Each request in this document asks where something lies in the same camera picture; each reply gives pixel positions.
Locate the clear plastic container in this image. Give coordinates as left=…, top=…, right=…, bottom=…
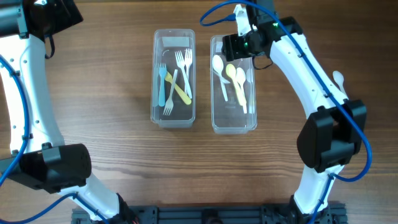
left=210, top=35, right=257, bottom=134
left=151, top=29, right=196, bottom=128

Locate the yellow plastic fork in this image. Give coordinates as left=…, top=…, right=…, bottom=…
left=165, top=72, right=192, bottom=105

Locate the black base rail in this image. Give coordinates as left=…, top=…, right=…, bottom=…
left=71, top=203, right=348, bottom=224

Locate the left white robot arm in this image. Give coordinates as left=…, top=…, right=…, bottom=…
left=1, top=0, right=139, bottom=223

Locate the thin white plastic fork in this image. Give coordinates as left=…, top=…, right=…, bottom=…
left=163, top=69, right=178, bottom=116

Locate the left clear plastic container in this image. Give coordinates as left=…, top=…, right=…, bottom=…
left=151, top=29, right=196, bottom=128

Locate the blue cable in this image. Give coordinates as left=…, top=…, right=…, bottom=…
left=199, top=0, right=373, bottom=224
left=0, top=55, right=108, bottom=224

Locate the right blue cable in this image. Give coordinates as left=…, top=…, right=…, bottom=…
left=199, top=0, right=373, bottom=224

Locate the right clear plastic container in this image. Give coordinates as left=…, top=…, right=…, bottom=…
left=210, top=35, right=257, bottom=134

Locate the white plastic spoon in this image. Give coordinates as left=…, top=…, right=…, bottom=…
left=236, top=67, right=247, bottom=114
left=214, top=70, right=230, bottom=84
left=212, top=55, right=228, bottom=101
left=333, top=70, right=346, bottom=95

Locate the curved white plastic fork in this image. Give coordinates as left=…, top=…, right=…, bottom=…
left=185, top=49, right=193, bottom=98

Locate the wide white plastic fork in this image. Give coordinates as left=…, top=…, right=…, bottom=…
left=159, top=63, right=167, bottom=106

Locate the left blue cable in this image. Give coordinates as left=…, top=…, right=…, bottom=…
left=0, top=55, right=108, bottom=224

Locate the yellow plastic spoon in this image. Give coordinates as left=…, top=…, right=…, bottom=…
left=226, top=63, right=246, bottom=106

